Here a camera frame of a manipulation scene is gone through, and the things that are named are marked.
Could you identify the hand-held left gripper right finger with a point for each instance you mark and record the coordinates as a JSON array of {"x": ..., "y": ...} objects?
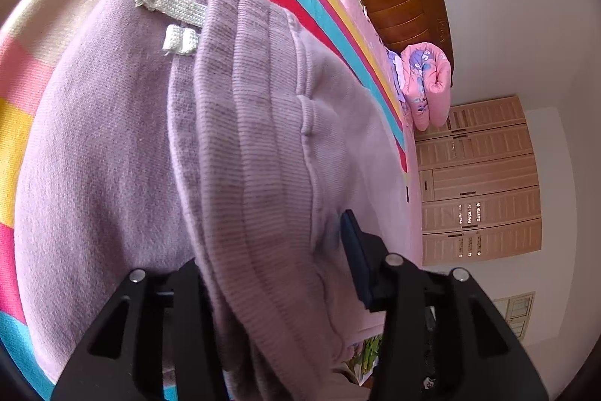
[{"x": 352, "y": 255}]

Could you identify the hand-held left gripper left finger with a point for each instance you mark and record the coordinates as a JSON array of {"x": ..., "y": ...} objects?
[{"x": 188, "y": 288}]

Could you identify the lilac knit sweatshirt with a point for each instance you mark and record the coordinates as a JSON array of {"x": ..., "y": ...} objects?
[{"x": 258, "y": 147}]

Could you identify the pink bed sheet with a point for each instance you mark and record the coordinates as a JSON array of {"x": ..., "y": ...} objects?
[{"x": 413, "y": 203}]

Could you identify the green floral cloth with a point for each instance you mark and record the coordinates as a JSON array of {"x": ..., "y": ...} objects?
[{"x": 368, "y": 354}]

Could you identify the light wooden wardrobe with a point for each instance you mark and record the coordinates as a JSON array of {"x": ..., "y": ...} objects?
[{"x": 483, "y": 175}]

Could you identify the framed window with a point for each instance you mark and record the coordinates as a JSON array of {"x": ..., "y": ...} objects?
[{"x": 516, "y": 311}]

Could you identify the folded pink floral quilt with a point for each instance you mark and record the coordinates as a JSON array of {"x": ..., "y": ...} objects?
[{"x": 432, "y": 72}]

